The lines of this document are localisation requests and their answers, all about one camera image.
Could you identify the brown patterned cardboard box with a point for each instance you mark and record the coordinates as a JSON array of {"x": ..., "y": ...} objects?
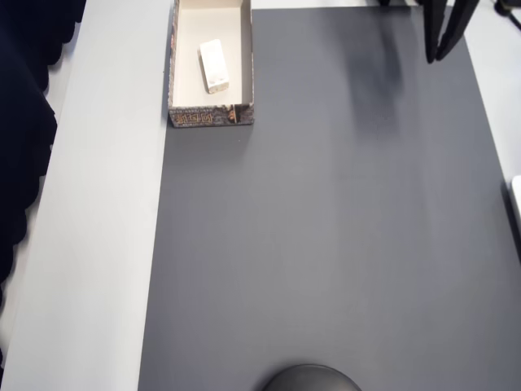
[{"x": 211, "y": 118}]

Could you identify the black round-base stand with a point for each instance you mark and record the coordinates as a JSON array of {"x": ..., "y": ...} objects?
[{"x": 311, "y": 380}]

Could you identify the dark blue curtain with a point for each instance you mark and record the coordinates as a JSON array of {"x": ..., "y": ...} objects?
[{"x": 16, "y": 122}]

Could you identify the grey table mat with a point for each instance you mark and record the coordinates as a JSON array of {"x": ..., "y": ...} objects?
[{"x": 325, "y": 224}]

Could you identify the white rectangular block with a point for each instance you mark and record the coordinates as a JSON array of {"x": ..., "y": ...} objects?
[{"x": 213, "y": 65}]

